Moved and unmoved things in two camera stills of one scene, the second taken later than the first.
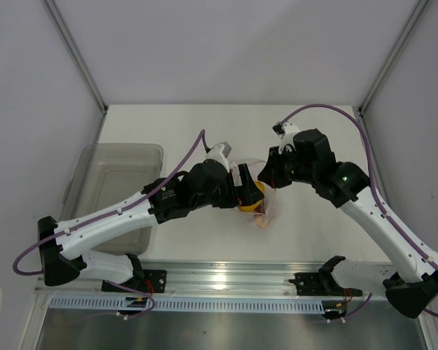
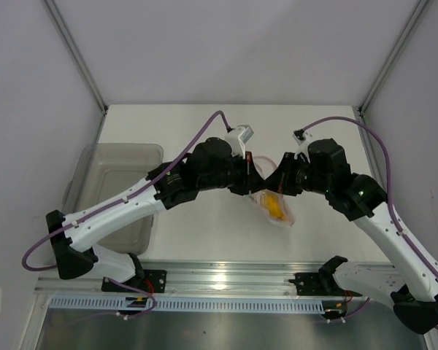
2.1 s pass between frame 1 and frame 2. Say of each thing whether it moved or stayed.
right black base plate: stayed
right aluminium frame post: stayed
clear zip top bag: moved
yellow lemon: moved
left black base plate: stayed
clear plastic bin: stayed
